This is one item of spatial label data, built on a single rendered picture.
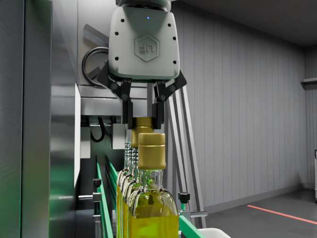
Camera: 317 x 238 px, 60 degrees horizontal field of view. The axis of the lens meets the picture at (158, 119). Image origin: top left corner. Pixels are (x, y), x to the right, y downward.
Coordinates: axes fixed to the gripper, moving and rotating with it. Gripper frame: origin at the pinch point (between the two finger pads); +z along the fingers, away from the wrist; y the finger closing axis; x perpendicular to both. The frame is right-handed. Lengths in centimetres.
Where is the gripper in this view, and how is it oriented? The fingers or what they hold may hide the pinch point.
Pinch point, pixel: (142, 115)
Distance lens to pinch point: 40.6
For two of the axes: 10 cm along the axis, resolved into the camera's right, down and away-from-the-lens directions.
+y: 9.7, 0.1, 2.5
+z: 0.0, 10.0, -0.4
